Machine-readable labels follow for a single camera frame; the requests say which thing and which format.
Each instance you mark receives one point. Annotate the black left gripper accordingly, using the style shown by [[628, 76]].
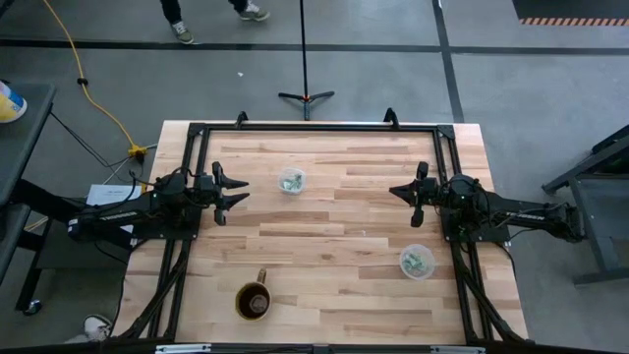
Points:
[[206, 192]]

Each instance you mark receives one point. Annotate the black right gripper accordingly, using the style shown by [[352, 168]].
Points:
[[428, 192]]

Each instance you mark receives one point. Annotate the pale green packet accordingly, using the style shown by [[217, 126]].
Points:
[[420, 260], [290, 186], [410, 264], [296, 179]]

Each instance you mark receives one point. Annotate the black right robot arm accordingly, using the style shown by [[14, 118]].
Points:
[[521, 214]]

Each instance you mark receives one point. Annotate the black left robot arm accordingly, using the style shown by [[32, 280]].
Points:
[[118, 216]]

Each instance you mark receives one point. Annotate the clear plastic container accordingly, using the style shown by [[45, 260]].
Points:
[[282, 178], [406, 252]]

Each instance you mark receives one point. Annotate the black clamp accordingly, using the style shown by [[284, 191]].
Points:
[[241, 120], [391, 119]]

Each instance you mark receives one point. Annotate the brown and teal ceramic mug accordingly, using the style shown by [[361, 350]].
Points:
[[253, 302]]

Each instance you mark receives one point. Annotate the black tripod stand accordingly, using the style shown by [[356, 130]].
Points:
[[305, 98]]

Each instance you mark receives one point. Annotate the white paper sheet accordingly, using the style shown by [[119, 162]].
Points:
[[110, 194]]

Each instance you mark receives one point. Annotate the dark grey table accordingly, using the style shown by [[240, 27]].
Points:
[[589, 216]]

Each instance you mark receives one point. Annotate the white and yellow wipes canister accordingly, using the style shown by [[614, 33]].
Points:
[[10, 105]]

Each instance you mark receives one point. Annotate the black mat orange striped edge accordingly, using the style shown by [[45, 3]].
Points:
[[565, 7]]

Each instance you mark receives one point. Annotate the black aluminium table frame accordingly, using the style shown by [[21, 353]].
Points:
[[319, 128]]

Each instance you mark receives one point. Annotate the white metal bracket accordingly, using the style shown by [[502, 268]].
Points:
[[457, 350], [182, 348]]

